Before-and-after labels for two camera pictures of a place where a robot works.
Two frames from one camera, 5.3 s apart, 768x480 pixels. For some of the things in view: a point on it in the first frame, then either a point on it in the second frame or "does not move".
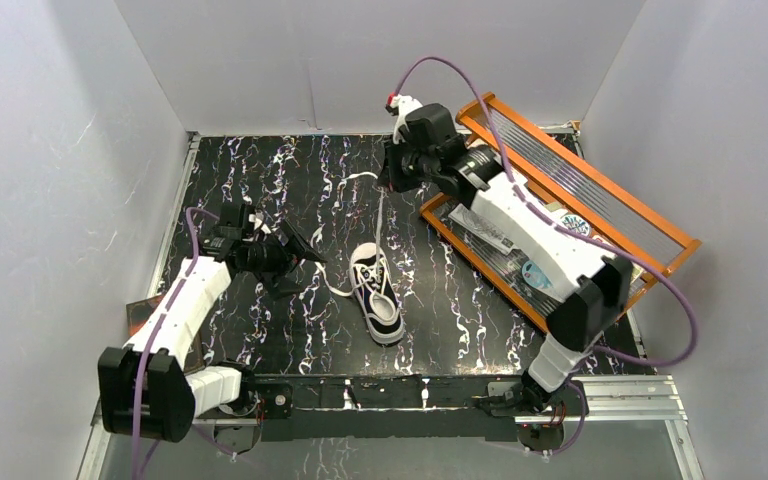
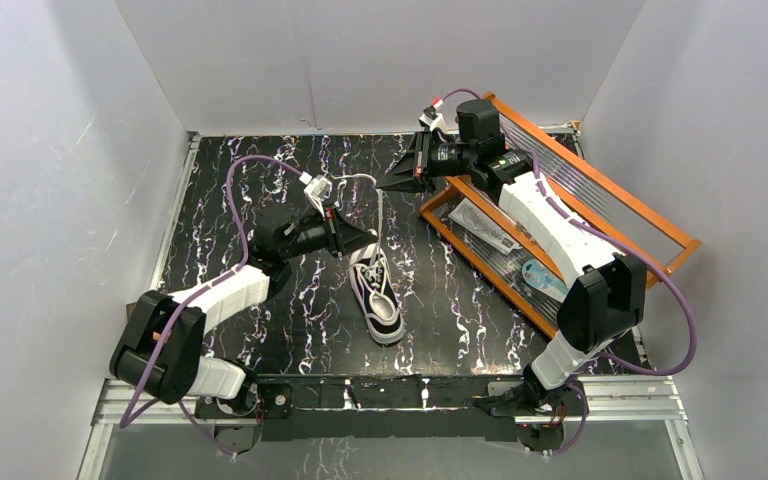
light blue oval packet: x=533 y=274 does not move
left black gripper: x=289 y=252 -> x=336 y=232
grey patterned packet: x=483 y=229 does not move
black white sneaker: x=374 y=287 does not move
